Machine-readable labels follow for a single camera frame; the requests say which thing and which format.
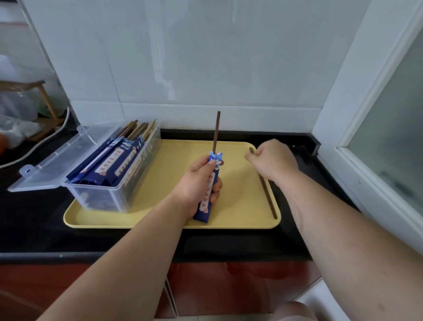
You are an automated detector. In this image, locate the white sliding door frame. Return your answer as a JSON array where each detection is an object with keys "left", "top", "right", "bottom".
[{"left": 312, "top": 0, "right": 423, "bottom": 256}]

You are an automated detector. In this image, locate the person's left forearm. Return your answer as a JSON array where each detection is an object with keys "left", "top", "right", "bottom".
[{"left": 36, "top": 194, "right": 193, "bottom": 321}]

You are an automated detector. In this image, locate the white cable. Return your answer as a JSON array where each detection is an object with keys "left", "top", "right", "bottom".
[{"left": 0, "top": 106, "right": 72, "bottom": 169}]

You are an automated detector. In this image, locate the wooden rack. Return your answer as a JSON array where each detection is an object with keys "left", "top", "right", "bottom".
[{"left": 0, "top": 80, "right": 64, "bottom": 142}]

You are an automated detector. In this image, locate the person's right forearm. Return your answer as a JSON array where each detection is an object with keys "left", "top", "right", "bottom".
[{"left": 273, "top": 168, "right": 423, "bottom": 321}]

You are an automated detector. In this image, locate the clear plastic bag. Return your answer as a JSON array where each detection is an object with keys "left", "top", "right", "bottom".
[{"left": 0, "top": 91, "right": 39, "bottom": 147}]

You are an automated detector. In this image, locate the dark brown wooden chopstick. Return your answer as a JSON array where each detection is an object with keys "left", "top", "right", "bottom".
[
  {"left": 249, "top": 147, "right": 278, "bottom": 220},
  {"left": 211, "top": 111, "right": 221, "bottom": 155}
]

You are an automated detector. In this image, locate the person's knee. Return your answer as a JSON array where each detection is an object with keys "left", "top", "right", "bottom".
[{"left": 270, "top": 300, "right": 318, "bottom": 321}]

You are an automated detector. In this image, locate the yellow plastic tray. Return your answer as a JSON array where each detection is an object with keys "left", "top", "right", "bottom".
[{"left": 63, "top": 138, "right": 282, "bottom": 230}]

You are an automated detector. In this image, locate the clear plastic lidded box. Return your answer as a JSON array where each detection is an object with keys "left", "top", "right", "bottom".
[{"left": 7, "top": 119, "right": 162, "bottom": 214}]

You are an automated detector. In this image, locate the pile of blue sleeved chopsticks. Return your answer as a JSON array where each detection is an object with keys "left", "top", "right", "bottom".
[{"left": 66, "top": 119, "right": 156, "bottom": 186}]

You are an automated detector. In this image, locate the person's left hand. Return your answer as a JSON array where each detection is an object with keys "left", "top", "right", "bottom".
[{"left": 169, "top": 155, "right": 224, "bottom": 221}]

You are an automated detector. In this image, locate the person's right hand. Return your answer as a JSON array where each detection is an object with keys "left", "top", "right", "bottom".
[{"left": 245, "top": 139, "right": 300, "bottom": 186}]

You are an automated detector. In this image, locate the blue chopstick paper sleeve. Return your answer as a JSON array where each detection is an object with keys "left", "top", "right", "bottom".
[{"left": 193, "top": 151, "right": 224, "bottom": 223}]

